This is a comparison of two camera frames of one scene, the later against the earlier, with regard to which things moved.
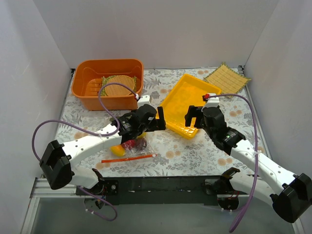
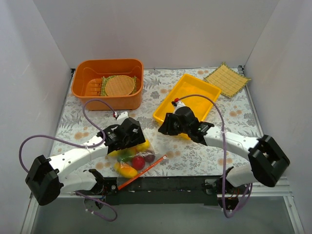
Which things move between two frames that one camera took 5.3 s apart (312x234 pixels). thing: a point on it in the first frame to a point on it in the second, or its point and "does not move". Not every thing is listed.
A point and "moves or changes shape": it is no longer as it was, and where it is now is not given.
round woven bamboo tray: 116,89 does not move
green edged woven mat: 105,79 does not move
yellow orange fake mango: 118,150 moves or changes shape
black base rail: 155,190 does not move
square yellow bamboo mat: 226,79 does not move
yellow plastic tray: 188,91 does not move
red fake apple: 129,145 moves or changes shape
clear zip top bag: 133,149 moves or changes shape
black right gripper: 194,117 to 166,125
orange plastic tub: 88,75 does not move
